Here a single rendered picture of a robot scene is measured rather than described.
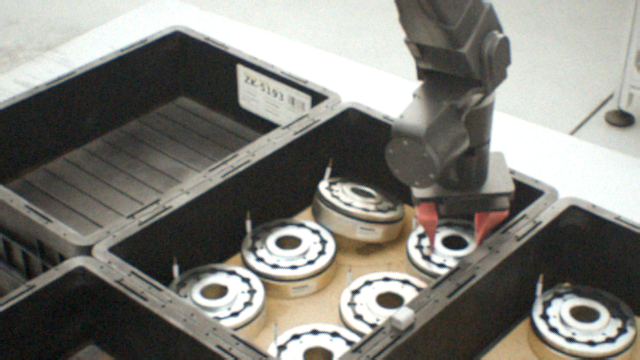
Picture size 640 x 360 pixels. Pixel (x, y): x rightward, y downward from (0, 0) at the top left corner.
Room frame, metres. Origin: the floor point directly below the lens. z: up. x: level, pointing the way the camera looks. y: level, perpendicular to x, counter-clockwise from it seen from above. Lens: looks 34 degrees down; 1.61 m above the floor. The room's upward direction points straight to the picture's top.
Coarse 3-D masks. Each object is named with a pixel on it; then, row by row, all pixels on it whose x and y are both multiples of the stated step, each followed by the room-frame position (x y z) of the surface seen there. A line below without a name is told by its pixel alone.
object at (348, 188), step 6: (348, 186) 1.06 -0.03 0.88; (354, 186) 1.07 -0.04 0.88; (360, 186) 1.07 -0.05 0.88; (366, 186) 1.07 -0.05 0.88; (342, 192) 1.05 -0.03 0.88; (348, 192) 1.05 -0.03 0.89; (366, 192) 1.07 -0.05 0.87; (372, 192) 1.06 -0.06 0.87; (378, 192) 1.07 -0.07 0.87; (348, 198) 1.04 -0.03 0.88; (354, 198) 1.03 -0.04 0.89; (360, 198) 1.04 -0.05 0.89; (366, 198) 1.04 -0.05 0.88; (378, 198) 1.05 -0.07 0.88; (366, 204) 1.03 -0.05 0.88; (372, 204) 1.03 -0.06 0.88; (378, 204) 1.04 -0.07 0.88
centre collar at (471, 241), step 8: (448, 232) 1.00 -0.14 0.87; (456, 232) 1.00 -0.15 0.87; (464, 232) 1.00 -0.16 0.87; (440, 240) 0.98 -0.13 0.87; (464, 240) 0.99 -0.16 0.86; (472, 240) 0.98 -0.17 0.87; (440, 248) 0.97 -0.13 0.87; (472, 248) 0.97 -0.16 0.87; (448, 256) 0.96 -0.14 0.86; (456, 256) 0.96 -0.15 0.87; (464, 256) 0.96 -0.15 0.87
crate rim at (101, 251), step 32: (256, 160) 1.05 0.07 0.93; (192, 192) 0.98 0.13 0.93; (544, 192) 0.98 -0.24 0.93; (512, 224) 0.93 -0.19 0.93; (96, 256) 0.88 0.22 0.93; (480, 256) 0.87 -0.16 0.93; (160, 288) 0.83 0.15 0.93; (384, 320) 0.78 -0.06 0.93; (256, 352) 0.74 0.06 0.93; (352, 352) 0.74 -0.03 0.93
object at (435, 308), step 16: (560, 208) 0.95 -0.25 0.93; (576, 208) 0.96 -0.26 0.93; (592, 208) 0.95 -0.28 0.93; (528, 224) 0.93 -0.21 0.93; (544, 224) 0.93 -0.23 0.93; (624, 224) 0.93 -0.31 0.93; (512, 240) 0.90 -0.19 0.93; (528, 240) 0.90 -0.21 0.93; (496, 256) 0.87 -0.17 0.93; (512, 256) 0.88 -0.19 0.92; (480, 272) 0.85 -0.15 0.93; (448, 288) 0.83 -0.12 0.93; (464, 288) 0.83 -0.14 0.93; (432, 304) 0.80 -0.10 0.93; (448, 304) 0.80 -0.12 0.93; (416, 320) 0.78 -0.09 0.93; (432, 320) 0.79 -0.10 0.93; (400, 336) 0.76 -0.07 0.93; (368, 352) 0.74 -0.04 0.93; (384, 352) 0.74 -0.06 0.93
